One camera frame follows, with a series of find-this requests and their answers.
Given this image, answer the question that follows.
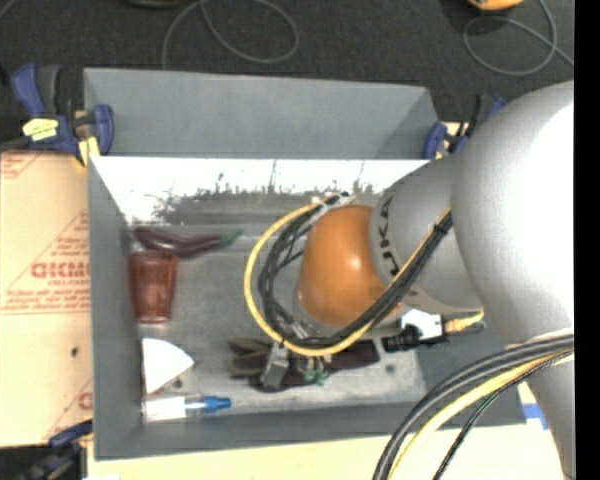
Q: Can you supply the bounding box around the grey metal bin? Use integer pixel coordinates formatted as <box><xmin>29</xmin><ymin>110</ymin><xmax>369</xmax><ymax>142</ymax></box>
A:
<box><xmin>82</xmin><ymin>67</ymin><xmax>527</xmax><ymax>459</ymax></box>

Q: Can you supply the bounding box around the white tube with blue cap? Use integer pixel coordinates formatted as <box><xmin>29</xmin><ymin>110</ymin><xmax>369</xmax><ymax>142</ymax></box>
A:
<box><xmin>140</xmin><ymin>393</ymin><xmax>233</xmax><ymax>423</ymax></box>

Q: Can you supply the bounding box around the red-brown translucent cup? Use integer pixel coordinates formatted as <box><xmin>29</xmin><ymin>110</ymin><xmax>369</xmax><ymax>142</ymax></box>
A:
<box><xmin>128</xmin><ymin>250</ymin><xmax>179</xmax><ymax>325</ymax></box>

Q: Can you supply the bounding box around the purple toy eggplant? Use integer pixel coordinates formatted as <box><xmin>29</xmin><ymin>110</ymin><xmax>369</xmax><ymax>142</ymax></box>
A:
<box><xmin>133</xmin><ymin>225</ymin><xmax>245</xmax><ymax>260</ymax></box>

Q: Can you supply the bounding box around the white wedge-shaped piece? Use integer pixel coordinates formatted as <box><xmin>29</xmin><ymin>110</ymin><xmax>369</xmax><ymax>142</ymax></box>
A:
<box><xmin>140</xmin><ymin>337</ymin><xmax>197</xmax><ymax>396</ymax></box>

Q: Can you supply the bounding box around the red-brown flat block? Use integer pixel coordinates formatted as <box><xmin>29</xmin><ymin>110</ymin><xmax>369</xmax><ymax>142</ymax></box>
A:
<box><xmin>247</xmin><ymin>342</ymin><xmax>382</xmax><ymax>393</ymax></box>

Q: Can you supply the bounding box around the brown cardboard board, red print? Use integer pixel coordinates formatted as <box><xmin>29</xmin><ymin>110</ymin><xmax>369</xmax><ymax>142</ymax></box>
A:
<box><xmin>0</xmin><ymin>149</ymin><xmax>95</xmax><ymax>449</ymax></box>

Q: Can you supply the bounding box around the black cylinder on white bracket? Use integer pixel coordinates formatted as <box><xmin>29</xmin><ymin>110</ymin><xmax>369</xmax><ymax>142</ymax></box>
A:
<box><xmin>381</xmin><ymin>309</ymin><xmax>450</xmax><ymax>354</ymax></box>

